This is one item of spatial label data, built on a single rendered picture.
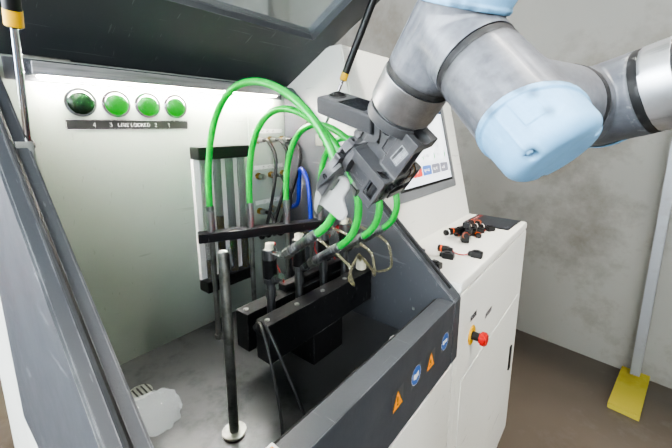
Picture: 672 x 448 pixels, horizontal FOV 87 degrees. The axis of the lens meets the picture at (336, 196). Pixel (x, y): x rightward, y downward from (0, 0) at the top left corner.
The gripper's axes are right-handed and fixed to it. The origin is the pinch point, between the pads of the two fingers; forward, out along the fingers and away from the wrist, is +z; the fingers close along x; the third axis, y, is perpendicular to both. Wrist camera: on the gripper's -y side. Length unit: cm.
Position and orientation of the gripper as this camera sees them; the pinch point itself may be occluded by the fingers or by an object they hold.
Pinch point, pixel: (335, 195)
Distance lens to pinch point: 56.3
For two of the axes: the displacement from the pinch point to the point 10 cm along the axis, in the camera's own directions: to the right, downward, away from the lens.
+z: -3.1, 5.7, 7.6
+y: 5.7, 7.5, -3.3
